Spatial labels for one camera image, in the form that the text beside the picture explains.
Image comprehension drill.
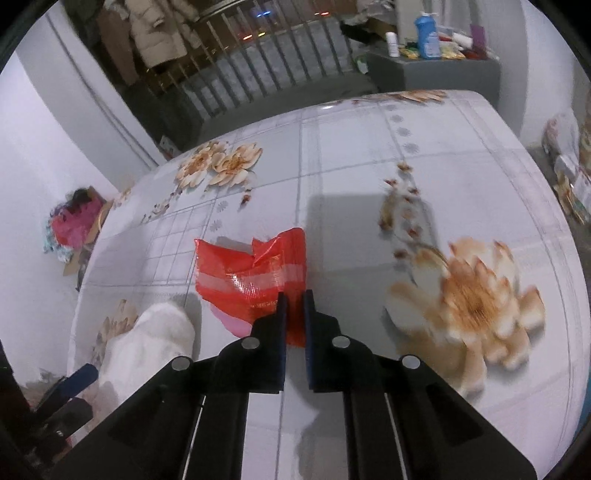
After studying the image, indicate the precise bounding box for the pink plastic bag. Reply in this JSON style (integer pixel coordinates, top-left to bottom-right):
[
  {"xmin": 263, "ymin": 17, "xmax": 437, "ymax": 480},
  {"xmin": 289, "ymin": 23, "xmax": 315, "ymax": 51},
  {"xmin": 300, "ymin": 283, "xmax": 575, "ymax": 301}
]
[{"xmin": 51, "ymin": 203, "xmax": 105, "ymax": 248}]

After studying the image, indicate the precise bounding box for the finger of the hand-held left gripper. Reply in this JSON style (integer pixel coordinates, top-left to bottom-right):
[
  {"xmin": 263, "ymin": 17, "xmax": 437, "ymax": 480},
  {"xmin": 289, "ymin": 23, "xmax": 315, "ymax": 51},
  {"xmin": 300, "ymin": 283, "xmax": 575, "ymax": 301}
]
[{"xmin": 30, "ymin": 362, "xmax": 100, "ymax": 419}]

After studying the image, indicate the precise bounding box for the brown hanging coat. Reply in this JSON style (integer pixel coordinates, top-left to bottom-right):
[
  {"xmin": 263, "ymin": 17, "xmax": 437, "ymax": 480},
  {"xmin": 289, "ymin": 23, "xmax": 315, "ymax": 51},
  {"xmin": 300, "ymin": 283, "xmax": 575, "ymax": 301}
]
[{"xmin": 97, "ymin": 4, "xmax": 139, "ymax": 86}]

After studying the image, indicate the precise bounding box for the grey cabinet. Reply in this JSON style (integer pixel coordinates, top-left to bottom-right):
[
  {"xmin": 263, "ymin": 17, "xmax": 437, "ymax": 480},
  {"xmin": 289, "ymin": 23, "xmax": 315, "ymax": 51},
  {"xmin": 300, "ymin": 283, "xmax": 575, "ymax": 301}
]
[{"xmin": 367, "ymin": 46, "xmax": 502, "ymax": 107}]

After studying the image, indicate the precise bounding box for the floral tablecloth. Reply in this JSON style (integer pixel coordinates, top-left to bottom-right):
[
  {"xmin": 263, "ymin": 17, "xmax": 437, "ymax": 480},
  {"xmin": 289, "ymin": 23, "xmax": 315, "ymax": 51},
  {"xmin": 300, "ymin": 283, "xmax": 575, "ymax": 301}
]
[{"xmin": 67, "ymin": 89, "xmax": 591, "ymax": 480}]

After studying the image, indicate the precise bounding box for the red wrapper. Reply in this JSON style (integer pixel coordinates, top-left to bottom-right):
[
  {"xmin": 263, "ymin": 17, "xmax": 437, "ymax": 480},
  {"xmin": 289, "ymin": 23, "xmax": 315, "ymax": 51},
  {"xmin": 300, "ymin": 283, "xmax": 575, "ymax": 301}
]
[{"xmin": 194, "ymin": 227, "xmax": 308, "ymax": 347}]

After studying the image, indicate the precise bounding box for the white bundle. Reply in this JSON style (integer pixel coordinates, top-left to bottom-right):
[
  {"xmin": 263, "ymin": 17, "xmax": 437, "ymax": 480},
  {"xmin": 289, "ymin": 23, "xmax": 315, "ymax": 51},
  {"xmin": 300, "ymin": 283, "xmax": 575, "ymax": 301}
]
[{"xmin": 99, "ymin": 300, "xmax": 197, "ymax": 407}]

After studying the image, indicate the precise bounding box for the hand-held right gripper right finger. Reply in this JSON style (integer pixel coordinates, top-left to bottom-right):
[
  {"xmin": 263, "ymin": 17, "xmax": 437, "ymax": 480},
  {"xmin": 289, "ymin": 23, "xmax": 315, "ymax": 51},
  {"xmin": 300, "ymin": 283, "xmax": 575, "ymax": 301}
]
[{"xmin": 302, "ymin": 290, "xmax": 539, "ymax": 480}]

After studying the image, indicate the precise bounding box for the blue plastic bottle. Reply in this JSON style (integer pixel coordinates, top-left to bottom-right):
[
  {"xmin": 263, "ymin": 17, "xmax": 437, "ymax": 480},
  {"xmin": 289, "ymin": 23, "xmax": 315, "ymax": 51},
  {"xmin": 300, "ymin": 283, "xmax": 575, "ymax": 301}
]
[{"xmin": 413, "ymin": 13, "xmax": 441, "ymax": 60}]

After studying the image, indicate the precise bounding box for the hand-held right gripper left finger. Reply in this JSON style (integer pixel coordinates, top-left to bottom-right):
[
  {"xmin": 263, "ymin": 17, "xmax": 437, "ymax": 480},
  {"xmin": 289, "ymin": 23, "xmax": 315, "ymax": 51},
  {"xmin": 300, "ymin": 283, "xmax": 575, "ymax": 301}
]
[{"xmin": 48, "ymin": 291, "xmax": 289, "ymax": 480}]

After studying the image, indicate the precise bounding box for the beige hanging jacket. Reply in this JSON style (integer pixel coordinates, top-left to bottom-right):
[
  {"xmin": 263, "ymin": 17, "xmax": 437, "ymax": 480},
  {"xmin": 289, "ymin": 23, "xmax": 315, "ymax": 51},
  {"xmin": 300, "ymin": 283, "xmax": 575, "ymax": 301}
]
[{"xmin": 124, "ymin": 0, "xmax": 201, "ymax": 70}]

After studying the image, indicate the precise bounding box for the white plastic bag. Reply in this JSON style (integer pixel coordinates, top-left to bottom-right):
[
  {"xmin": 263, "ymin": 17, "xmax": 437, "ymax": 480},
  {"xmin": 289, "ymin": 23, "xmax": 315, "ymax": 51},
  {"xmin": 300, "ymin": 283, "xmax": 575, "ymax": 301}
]
[{"xmin": 542, "ymin": 113, "xmax": 580, "ymax": 160}]

